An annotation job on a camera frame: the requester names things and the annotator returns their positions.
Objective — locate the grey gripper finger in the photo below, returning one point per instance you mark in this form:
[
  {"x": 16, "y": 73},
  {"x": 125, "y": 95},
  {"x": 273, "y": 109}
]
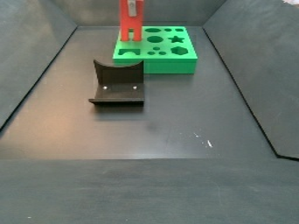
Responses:
[{"x": 131, "y": 4}]

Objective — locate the red double-square peg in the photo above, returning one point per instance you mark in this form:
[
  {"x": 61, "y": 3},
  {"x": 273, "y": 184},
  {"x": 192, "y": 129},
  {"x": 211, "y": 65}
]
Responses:
[{"x": 131, "y": 23}]

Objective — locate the green shape-sorter block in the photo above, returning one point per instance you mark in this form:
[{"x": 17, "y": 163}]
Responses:
[{"x": 164, "y": 49}]

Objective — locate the black curved holder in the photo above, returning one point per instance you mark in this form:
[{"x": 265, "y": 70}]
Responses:
[{"x": 120, "y": 84}]

